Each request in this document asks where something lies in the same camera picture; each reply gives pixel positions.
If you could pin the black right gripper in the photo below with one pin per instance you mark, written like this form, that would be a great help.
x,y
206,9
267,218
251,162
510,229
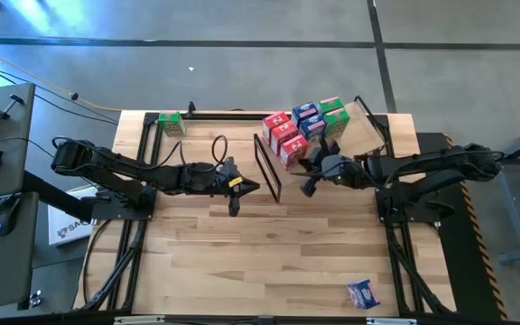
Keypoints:
x,y
354,173

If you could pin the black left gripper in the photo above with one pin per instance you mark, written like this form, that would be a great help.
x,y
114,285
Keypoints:
x,y
208,182

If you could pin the red cereal box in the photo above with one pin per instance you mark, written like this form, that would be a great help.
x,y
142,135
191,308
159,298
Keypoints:
x,y
294,151
274,121
284,135

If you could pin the blue cereal box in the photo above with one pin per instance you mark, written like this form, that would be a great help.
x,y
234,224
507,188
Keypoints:
x,y
305,109
312,127
363,294

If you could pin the green cereal box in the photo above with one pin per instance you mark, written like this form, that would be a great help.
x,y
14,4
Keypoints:
x,y
337,122
331,104
173,125

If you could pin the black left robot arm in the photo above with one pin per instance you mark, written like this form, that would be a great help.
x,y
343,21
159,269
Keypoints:
x,y
120,164

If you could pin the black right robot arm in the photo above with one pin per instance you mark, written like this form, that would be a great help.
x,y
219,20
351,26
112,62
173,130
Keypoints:
x,y
440,160

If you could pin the tilted wooden shelf tray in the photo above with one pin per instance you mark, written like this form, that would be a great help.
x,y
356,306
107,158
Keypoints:
x,y
364,133

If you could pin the black table clamp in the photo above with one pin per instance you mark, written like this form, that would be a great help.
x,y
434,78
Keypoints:
x,y
191,109

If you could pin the black hazard striped floor mat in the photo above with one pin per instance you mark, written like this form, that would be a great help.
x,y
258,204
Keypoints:
x,y
463,271

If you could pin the white printed cardboard box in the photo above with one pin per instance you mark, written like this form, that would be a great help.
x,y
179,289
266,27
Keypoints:
x,y
68,232

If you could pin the black desk leg bar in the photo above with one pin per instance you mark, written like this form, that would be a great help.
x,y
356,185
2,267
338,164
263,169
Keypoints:
x,y
57,196

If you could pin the dark grey desk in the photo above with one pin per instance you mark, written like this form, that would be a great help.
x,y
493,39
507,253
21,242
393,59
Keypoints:
x,y
12,162
2,271

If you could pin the black computer mouse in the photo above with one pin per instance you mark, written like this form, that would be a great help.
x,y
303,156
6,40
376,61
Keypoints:
x,y
9,210

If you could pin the small chrome caster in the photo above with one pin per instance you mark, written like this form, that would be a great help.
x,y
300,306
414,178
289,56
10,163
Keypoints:
x,y
34,299

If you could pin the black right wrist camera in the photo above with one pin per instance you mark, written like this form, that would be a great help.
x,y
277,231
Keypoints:
x,y
334,167

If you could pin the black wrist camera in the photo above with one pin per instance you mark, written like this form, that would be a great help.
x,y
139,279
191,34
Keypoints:
x,y
225,172
334,167

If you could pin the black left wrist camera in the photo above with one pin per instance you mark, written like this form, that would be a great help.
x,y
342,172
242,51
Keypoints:
x,y
225,172

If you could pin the black aluminium table frame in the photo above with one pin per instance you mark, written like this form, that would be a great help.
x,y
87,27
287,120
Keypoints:
x,y
151,118

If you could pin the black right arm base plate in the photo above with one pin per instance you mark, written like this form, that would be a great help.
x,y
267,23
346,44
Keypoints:
x,y
418,217

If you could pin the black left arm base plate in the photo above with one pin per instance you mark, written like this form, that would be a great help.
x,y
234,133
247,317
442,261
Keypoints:
x,y
115,213

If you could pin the silver aluminium bracket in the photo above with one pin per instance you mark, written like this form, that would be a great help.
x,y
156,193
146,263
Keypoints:
x,y
391,321
138,320

